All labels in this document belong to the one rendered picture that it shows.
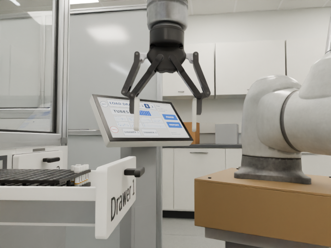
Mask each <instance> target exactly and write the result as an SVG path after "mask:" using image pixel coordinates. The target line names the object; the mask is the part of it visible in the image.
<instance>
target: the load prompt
mask: <svg viewBox="0 0 331 248"><path fill-rule="evenodd" d="M107 102H108V105H109V106H112V107H125V108H129V107H130V102H129V101H121V100H111V99H107ZM140 109H150V110H157V109H156V107H155V105H154V104H153V103H143V102H140Z"/></svg>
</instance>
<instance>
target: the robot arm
mask: <svg viewBox="0 0 331 248"><path fill-rule="evenodd" d="M147 26H148V30H149V31H150V38H149V51H148V53H139V51H136V52H135V53H134V62H133V64H132V67H131V69H130V71H129V74H128V76H127V78H126V81H125V83H124V85H123V88H122V90H121V94H122V95H123V96H125V97H128V98H129V99H130V107H129V112H130V114H134V126H133V129H134V130H135V131H139V109H140V99H139V98H138V95H139V94H140V93H141V91H142V90H143V89H144V87H145V86H146V85H147V83H148V82H149V81H150V79H151V78H152V77H153V76H154V75H155V73H156V72H159V73H166V72H167V73H174V72H177V73H178V75H179V76H180V77H181V78H182V80H183V81H184V83H185V84H186V85H187V87H188V88H189V90H190V91H191V93H192V94H193V95H194V97H195V98H193V106H192V132H196V124H197V115H201V113H202V100H203V99H204V98H207V97H209V96H210V95H211V92H210V89H209V86H208V84H207V81H206V79H205V76H204V74H203V71H202V69H201V66H200V64H199V53H198V52H196V51H195V52H194V53H185V51H184V31H185V30H186V29H187V27H188V0H147ZM145 59H148V61H149V62H150V64H151V65H150V66H149V67H148V69H147V71H146V72H145V74H144V75H143V76H142V78H141V79H140V80H139V82H138V83H137V85H136V86H135V87H134V89H133V90H132V91H131V92H130V90H131V88H132V85H133V83H134V81H135V78H136V76H137V74H138V71H139V69H140V66H141V63H144V61H145ZM185 59H188V60H189V63H191V64H193V68H194V71H195V73H196V76H197V78H198V81H199V84H200V86H201V89H202V93H200V91H199V90H198V89H197V87H196V86H195V84H194V83H193V81H192V80H191V78H190V77H189V76H188V74H187V73H186V71H185V70H184V68H183V66H182V63H183V62H184V61H185ZM241 143H242V159H241V166H240V167H238V171H236V172H234V178H237V179H251V180H263V181H276V182H288V183H298V184H311V178H310V177H308V176H306V175H305V174H304V173H303V171H302V164H301V152H307V153H312V154H318V155H331V15H330V22H329V29H328V35H327V41H326V48H325V55H324V56H322V57H321V58H320V59H318V60H317V61H316V62H315V63H314V64H313V65H312V66H311V68H310V71H309V73H308V75H307V77H306V79H305V81H304V83H303V84H302V85H301V84H300V83H299V82H298V81H297V80H295V79H294V78H291V77H289V76H286V75H269V76H265V77H261V78H259V79H258V80H256V81H255V82H254V83H253V84H252V85H251V87H250V89H249V91H248V93H247V95H246V98H245V100H244V105H243V111H242V125H241Z"/></svg>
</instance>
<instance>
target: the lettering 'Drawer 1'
mask: <svg viewBox="0 0 331 248"><path fill-rule="evenodd" d="M133 183H134V179H133ZM127 191H129V193H127ZM126 193H127V194H126ZM130 193H131V186H130V189H129V188H128V190H126V192H124V193H123V197H122V195H120V197H118V199H117V214H118V200H119V199H120V198H121V201H120V204H121V208H120V204H119V211H121V210H122V198H123V207H124V202H125V203H126V198H127V202H128V201H129V199H130V198H129V199H128V195H130ZM133 195H134V192H133ZM112 200H114V201H115V212H116V199H115V197H113V198H111V221H113V219H114V217H115V212H114V216H113V217H112Z"/></svg>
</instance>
